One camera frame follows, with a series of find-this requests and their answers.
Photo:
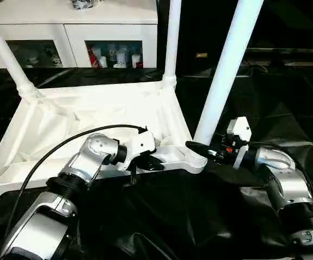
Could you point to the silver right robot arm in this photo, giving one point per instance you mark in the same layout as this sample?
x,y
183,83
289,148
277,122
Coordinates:
x,y
289,184

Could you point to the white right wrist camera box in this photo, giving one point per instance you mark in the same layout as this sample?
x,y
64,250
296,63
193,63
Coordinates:
x,y
239,127

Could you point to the white plastic table leg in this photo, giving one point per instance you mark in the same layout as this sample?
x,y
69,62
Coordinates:
x,y
172,40
9,54
226,67

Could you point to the white plastic table top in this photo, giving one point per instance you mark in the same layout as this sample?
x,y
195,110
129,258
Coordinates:
x,y
77,108

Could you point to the red bottle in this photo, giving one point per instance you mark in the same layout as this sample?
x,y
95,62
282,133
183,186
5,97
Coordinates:
x,y
94,57

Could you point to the black shiny mat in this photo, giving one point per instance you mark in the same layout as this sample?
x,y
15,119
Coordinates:
x,y
281,108

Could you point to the long dark metal bar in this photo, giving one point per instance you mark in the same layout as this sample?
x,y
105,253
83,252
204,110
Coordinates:
x,y
289,51

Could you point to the patterned mug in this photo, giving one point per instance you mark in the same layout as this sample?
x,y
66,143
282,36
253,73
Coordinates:
x,y
82,4

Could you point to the small yellow label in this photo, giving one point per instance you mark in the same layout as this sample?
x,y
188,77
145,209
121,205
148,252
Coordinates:
x,y
201,55

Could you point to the white glass-door cabinet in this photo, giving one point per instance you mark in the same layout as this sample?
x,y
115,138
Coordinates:
x,y
77,29

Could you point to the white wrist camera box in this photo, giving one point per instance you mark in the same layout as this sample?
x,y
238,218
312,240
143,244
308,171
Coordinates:
x,y
142,140
239,127

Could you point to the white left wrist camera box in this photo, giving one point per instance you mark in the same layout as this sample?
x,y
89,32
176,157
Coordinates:
x,y
142,140

